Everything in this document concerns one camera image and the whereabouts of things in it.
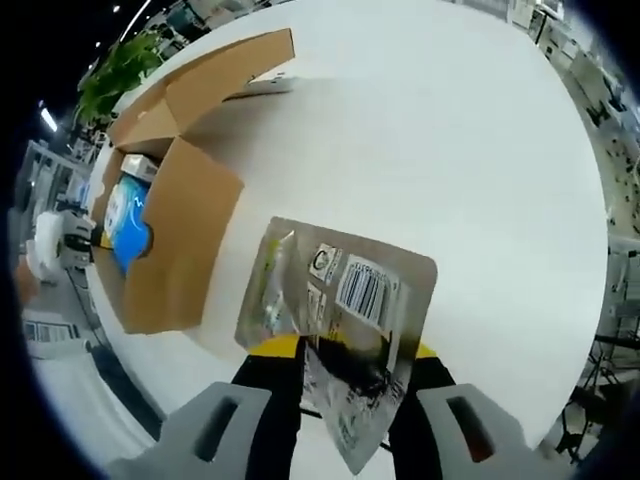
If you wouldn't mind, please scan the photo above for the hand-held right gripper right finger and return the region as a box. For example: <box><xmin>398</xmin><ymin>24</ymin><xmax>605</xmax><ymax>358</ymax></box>
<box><xmin>392</xmin><ymin>342</ymin><xmax>541</xmax><ymax>480</ymax></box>

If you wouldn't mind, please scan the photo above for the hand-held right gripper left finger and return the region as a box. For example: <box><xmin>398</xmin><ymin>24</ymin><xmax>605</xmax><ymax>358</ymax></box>
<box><xmin>107</xmin><ymin>335</ymin><xmax>306</xmax><ymax>480</ymax></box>

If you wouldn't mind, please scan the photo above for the light blue wet wipes pack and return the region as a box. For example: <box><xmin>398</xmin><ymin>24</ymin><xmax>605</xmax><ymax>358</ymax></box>
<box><xmin>102</xmin><ymin>174</ymin><xmax>151</xmax><ymax>234</ymax></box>

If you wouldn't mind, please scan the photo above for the small white carton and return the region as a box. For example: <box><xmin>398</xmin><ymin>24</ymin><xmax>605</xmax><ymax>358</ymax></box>
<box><xmin>122</xmin><ymin>153</ymin><xmax>161</xmax><ymax>181</ymax></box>

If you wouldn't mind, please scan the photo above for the brown cardboard shoe box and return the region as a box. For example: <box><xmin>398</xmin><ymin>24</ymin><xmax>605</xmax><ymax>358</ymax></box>
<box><xmin>89</xmin><ymin>27</ymin><xmax>296</xmax><ymax>335</ymax></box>

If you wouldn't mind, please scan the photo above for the silver foil soft pouch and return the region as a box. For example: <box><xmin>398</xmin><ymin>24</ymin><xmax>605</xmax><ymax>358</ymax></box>
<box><xmin>234</xmin><ymin>215</ymin><xmax>440</xmax><ymax>476</ymax></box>

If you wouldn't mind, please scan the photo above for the green potted plant white pot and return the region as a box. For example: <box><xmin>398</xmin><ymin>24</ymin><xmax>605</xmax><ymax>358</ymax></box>
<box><xmin>79</xmin><ymin>29</ymin><xmax>169</xmax><ymax>121</ymax></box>

